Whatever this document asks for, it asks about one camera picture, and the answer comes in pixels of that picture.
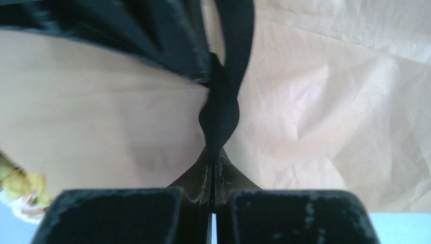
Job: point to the pink fake flower stem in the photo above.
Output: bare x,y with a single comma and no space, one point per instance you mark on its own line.
22,209

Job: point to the black ribbon with gold text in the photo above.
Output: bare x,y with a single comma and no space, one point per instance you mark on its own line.
166,34

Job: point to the yellow fake flower stem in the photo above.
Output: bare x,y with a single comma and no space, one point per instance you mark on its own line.
20,184

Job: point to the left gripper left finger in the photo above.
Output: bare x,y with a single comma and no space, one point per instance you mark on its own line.
179,213

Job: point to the two-sided peach green wrapping paper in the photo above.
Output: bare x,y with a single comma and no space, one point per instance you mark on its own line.
337,96

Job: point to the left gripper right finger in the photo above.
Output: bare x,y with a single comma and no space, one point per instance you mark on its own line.
247,213

